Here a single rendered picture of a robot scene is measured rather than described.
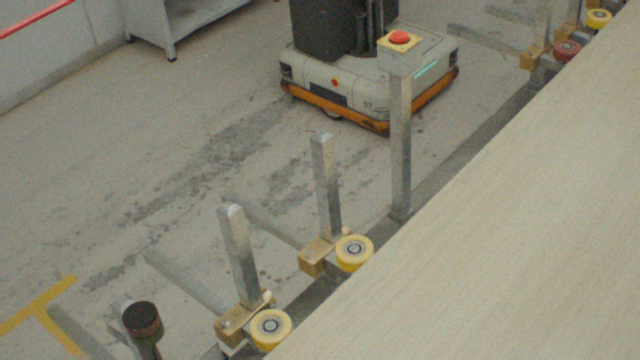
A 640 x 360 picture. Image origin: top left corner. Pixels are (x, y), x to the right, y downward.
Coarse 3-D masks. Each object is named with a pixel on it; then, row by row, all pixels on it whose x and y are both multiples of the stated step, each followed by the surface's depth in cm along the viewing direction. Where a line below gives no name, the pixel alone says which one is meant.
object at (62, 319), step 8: (56, 304) 142; (48, 312) 141; (56, 312) 140; (64, 312) 140; (56, 320) 139; (64, 320) 139; (72, 320) 138; (64, 328) 137; (72, 328) 137; (80, 328) 137; (72, 336) 135; (80, 336) 135; (88, 336) 135; (80, 344) 134; (88, 344) 134; (96, 344) 133; (88, 352) 132; (96, 352) 132; (104, 352) 132
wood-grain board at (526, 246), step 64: (576, 64) 188; (512, 128) 168; (576, 128) 166; (448, 192) 153; (512, 192) 151; (576, 192) 149; (384, 256) 140; (448, 256) 139; (512, 256) 137; (576, 256) 135; (320, 320) 129; (384, 320) 128; (448, 320) 127; (512, 320) 125; (576, 320) 124
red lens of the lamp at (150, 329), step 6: (144, 300) 109; (156, 312) 108; (156, 318) 107; (150, 324) 106; (156, 324) 107; (132, 330) 105; (138, 330) 105; (144, 330) 105; (150, 330) 106; (156, 330) 107; (138, 336) 106; (144, 336) 106
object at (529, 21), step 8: (488, 8) 235; (496, 8) 233; (504, 8) 233; (504, 16) 232; (512, 16) 230; (520, 16) 228; (528, 16) 227; (520, 24) 229; (528, 24) 227; (552, 24) 222; (552, 32) 222; (576, 32) 218; (576, 40) 217; (584, 40) 215
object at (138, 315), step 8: (136, 304) 109; (144, 304) 109; (128, 312) 108; (136, 312) 108; (144, 312) 107; (152, 312) 107; (128, 320) 106; (136, 320) 106; (144, 320) 106; (152, 320) 106; (136, 328) 105; (152, 352) 116
